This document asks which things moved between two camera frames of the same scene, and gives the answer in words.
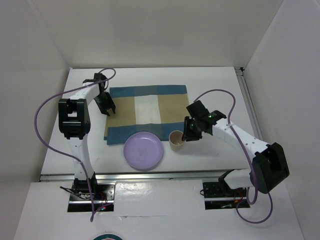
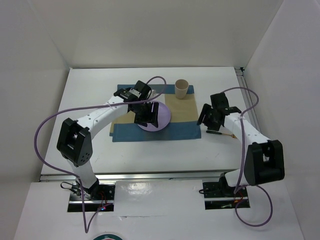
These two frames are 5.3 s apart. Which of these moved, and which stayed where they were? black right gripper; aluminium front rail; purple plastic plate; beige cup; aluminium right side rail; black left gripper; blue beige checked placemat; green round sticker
Moved: black left gripper; purple plastic plate; beige cup; black right gripper
Stayed: aluminium front rail; green round sticker; blue beige checked placemat; aluminium right side rail
